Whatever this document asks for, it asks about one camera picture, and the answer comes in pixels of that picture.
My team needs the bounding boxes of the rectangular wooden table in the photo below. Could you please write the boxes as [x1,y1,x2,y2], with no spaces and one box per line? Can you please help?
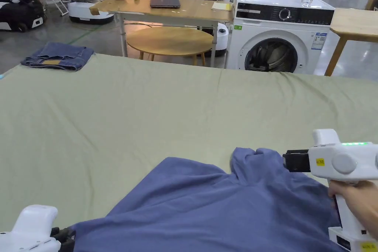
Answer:
[89,0,234,68]

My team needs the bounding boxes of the white washing machine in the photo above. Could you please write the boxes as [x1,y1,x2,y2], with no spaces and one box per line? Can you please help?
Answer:
[224,0,340,75]

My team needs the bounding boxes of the light wooden table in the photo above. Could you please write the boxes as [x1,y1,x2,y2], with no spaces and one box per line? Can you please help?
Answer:
[324,8,378,77]

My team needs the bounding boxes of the bed with pale green sheet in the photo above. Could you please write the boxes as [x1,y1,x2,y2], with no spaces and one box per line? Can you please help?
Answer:
[0,52,378,252]

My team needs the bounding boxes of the folded blue jeans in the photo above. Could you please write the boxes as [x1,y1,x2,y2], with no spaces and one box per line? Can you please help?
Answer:
[20,42,96,72]

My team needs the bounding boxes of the round low wooden table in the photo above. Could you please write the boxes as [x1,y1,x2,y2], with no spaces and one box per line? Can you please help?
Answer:
[126,26,214,66]

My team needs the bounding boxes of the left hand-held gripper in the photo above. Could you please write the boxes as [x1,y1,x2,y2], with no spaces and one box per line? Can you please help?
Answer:
[0,204,77,252]

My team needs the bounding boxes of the person's right hand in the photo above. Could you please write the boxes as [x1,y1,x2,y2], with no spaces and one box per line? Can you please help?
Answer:
[327,179,378,242]

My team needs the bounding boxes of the white and black wheeled robot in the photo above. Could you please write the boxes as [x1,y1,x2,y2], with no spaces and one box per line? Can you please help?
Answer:
[0,0,47,33]

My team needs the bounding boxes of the blue shirt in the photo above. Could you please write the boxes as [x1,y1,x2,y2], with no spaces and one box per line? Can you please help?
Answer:
[70,146,350,252]

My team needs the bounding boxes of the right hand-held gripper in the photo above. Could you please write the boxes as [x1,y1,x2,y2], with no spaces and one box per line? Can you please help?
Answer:
[282,129,378,252]

